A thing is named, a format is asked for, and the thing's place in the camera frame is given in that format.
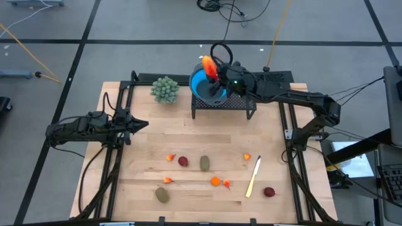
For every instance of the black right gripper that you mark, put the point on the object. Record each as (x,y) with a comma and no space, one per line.
(238,80)

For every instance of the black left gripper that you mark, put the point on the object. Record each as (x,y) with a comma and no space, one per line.
(123,124)

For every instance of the small orange toy pear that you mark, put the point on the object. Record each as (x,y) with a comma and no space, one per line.
(247,156)
(226,183)
(170,157)
(168,180)

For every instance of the dark red toy fruit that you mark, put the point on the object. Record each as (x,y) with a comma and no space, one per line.
(269,191)
(183,161)

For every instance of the brown-green toy kiwi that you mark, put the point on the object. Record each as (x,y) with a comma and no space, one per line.
(162,194)
(204,163)

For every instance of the orange toy mandarin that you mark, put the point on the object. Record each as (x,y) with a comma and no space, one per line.
(215,181)

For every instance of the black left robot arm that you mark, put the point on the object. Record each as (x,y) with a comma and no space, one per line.
(78,127)

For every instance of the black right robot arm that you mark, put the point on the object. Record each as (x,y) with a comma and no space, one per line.
(301,97)

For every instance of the blue collapsible bowl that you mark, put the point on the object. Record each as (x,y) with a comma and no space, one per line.
(198,84)

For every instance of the black perforated metal shelf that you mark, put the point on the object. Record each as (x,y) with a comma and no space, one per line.
(238,102)

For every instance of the green succulent in white pot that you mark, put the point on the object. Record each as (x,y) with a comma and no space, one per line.
(165,90)

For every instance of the black vented box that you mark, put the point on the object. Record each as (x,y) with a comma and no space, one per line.
(276,77)

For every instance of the black table clamp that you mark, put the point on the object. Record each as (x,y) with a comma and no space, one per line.
(252,221)
(161,220)

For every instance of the grey metal floor bar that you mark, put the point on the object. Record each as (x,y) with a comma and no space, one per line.
(15,74)

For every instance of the black caster wheel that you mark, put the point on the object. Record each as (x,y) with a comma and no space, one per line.
(3,104)

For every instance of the black desk support bar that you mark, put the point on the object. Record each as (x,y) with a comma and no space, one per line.
(361,146)

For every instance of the grey cart base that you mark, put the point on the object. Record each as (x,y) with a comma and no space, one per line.
(34,2)

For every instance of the white flat panel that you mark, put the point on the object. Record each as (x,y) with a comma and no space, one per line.
(355,163)

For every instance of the grey desk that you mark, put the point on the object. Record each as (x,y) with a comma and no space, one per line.
(394,106)

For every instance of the black keyboard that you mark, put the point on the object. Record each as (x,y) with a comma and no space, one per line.
(392,183)

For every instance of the black aluminium table frame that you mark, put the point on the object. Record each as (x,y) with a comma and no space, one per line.
(144,78)

